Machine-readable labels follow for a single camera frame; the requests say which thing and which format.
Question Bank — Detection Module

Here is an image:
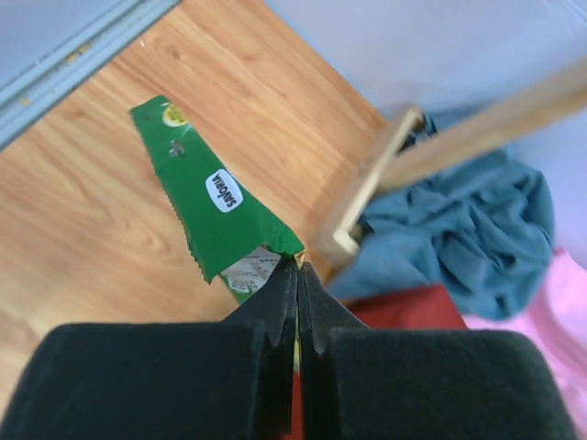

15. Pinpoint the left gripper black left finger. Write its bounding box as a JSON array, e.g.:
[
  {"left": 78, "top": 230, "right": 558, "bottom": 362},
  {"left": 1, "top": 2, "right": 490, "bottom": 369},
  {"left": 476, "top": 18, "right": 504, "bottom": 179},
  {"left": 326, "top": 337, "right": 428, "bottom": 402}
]
[{"left": 1, "top": 263, "right": 298, "bottom": 439}]

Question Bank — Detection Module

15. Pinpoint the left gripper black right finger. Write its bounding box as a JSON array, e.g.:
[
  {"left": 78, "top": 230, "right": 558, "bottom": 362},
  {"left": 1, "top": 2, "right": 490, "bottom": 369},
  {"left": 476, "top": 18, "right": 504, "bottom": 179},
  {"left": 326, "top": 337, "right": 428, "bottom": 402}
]
[{"left": 298, "top": 264, "right": 577, "bottom": 439}]

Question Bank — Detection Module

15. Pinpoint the red brown paper bag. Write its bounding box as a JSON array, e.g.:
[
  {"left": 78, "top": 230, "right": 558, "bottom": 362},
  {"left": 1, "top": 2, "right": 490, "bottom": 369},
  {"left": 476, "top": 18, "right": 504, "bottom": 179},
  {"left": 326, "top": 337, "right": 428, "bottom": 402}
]
[{"left": 285, "top": 285, "right": 467, "bottom": 439}]

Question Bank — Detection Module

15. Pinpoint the green yellow candy bag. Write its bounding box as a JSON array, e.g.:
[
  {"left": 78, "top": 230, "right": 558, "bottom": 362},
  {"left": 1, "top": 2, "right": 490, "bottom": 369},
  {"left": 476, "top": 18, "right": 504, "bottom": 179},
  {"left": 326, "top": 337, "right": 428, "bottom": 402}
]
[{"left": 129, "top": 95, "right": 305, "bottom": 303}]

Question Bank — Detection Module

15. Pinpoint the crumpled blue cloth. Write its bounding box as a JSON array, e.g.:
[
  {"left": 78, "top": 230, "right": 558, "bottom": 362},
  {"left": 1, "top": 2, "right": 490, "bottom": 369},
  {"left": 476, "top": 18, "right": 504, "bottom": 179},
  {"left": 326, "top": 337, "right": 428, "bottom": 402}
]
[{"left": 329, "top": 107, "right": 556, "bottom": 322}]

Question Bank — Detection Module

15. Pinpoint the pink t-shirt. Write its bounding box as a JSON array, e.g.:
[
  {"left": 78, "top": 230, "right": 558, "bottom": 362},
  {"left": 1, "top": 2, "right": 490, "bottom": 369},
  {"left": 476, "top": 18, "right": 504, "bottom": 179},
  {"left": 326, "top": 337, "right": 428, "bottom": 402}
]
[{"left": 464, "top": 249, "right": 586, "bottom": 426}]

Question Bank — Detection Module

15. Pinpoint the wooden clothes rack frame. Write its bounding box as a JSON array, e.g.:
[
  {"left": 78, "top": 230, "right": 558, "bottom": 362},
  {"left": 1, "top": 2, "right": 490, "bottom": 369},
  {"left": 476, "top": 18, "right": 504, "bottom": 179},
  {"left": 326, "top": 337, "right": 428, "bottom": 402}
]
[{"left": 312, "top": 60, "right": 586, "bottom": 268}]

